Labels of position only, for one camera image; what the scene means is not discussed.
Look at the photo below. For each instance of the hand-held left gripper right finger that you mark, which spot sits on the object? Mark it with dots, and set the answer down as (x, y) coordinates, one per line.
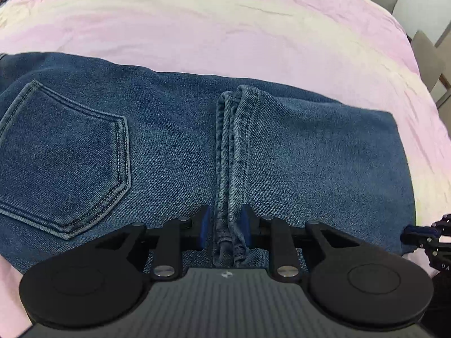
(246, 227)

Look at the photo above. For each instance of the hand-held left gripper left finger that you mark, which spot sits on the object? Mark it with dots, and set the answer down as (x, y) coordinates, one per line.
(205, 226)

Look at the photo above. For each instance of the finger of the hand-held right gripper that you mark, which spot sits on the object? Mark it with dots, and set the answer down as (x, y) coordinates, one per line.
(415, 231)

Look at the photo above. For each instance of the blue denim pants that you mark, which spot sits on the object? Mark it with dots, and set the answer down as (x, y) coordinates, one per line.
(299, 148)

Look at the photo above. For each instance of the wooden desk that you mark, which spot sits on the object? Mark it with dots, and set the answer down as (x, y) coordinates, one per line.
(444, 91)

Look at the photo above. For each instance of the grey upholstered chair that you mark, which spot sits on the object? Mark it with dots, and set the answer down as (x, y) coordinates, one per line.
(426, 60)

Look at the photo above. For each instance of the pink bed blanket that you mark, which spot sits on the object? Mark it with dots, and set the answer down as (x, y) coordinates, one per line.
(211, 24)

